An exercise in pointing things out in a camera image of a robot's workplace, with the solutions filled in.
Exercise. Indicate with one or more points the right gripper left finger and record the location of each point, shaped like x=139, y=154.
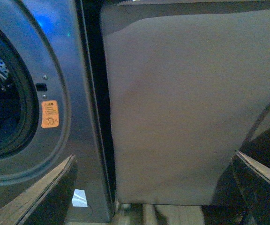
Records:
x=47, y=201

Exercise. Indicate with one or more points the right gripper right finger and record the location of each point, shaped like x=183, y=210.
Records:
x=253, y=181

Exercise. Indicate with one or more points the grey front-load washing machine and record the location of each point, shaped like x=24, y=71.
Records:
x=44, y=55

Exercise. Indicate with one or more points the orange warning sticker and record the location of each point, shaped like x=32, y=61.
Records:
x=50, y=114

